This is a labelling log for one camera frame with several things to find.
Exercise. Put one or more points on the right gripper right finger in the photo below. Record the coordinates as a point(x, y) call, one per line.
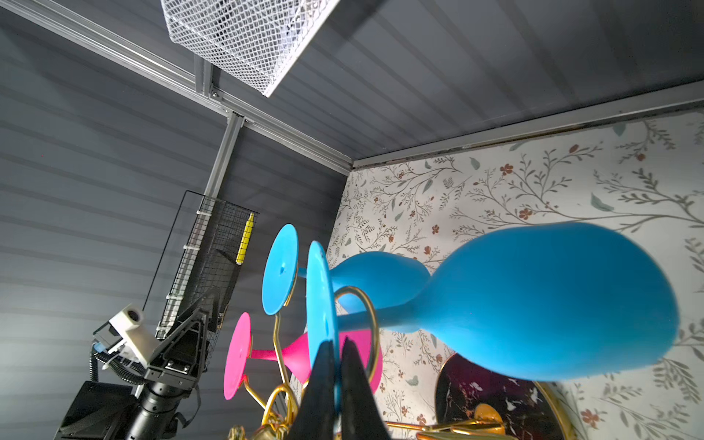
point(360, 418)

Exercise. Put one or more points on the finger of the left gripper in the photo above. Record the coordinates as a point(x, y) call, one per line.
point(212, 299)

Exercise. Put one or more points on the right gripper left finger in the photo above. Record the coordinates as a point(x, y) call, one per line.
point(317, 415)

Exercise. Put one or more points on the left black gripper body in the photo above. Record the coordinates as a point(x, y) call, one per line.
point(183, 356)

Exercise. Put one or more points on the blue wine glass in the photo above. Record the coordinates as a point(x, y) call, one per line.
point(387, 279)
point(547, 303)

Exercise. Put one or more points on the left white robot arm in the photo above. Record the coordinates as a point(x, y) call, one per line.
point(137, 381)

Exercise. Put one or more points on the pink wine glass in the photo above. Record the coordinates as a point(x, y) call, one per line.
point(295, 357)

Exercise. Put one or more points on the floral table mat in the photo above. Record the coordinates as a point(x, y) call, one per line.
point(643, 179)

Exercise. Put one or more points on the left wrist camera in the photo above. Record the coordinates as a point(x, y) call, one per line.
point(124, 335)

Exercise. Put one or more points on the black wire wall basket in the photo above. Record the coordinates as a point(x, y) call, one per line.
point(205, 236)

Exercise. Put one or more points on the gold wire glass rack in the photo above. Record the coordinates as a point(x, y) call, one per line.
point(337, 379)

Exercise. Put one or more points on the white mesh wall basket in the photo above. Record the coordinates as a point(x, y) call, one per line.
point(257, 42)

